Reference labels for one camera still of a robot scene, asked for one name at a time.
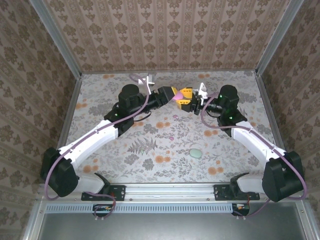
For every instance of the mint green earbuds charging case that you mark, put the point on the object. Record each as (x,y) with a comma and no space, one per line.
(195,153)

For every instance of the aluminium upright frame post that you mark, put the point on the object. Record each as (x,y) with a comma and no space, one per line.
(277,37)
(60,42)

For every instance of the grey metal sheet panel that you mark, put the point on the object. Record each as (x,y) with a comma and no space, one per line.
(170,227)

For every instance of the aluminium rear frame rail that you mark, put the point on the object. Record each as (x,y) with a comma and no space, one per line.
(175,72)

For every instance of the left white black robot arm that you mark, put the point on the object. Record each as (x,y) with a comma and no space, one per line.
(85,147)

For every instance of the aluminium short frame post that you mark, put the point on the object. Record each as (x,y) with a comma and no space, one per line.
(308,225)
(33,225)

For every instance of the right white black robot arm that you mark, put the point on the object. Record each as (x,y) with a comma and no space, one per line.
(255,142)

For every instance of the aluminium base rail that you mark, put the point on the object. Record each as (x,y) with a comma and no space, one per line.
(170,191)

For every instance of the aluminium side frame rail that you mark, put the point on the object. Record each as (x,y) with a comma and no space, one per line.
(269,110)
(68,112)

